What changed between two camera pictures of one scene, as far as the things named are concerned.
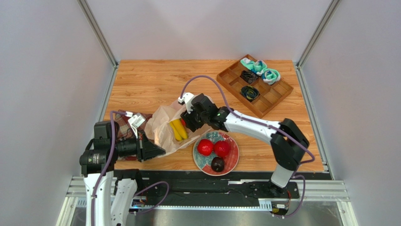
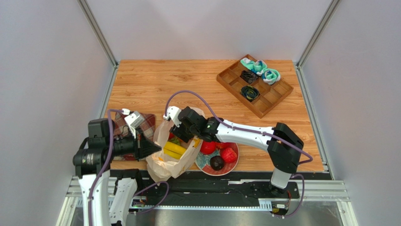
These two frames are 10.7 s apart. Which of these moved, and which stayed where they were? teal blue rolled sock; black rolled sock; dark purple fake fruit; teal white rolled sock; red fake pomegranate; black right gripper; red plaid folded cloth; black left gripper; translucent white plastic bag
Moved: translucent white plastic bag; black right gripper; red fake pomegranate
Stayed: teal blue rolled sock; red plaid folded cloth; black rolled sock; teal white rolled sock; black left gripper; dark purple fake fruit
